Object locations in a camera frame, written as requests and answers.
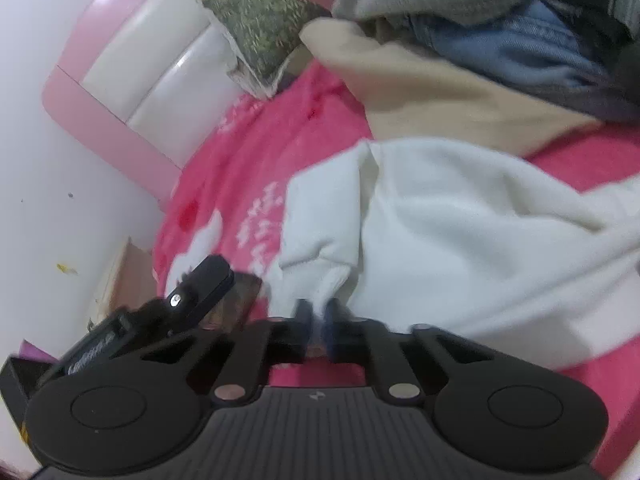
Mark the blue denim garment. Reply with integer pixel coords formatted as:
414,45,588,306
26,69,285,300
407,0,621,106

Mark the white garment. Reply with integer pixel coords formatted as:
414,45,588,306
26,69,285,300
277,140,640,371

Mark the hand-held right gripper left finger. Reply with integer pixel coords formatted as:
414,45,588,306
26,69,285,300
141,299,314,406

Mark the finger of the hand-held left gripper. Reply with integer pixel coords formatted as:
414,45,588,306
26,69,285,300
166,255,236,333

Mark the pink floral blanket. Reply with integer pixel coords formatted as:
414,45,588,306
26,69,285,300
150,0,640,480

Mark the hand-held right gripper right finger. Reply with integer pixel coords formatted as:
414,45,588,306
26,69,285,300
322,299,494,406

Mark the green patterned pillow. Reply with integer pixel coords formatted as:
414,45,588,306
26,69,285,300
196,0,333,100

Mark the pink white headboard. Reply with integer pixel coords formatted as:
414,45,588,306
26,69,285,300
42,0,266,206

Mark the wooden nightstand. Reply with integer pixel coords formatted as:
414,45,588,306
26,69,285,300
87,237,161,331

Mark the beige garment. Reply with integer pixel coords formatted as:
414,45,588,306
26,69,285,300
299,17,601,157

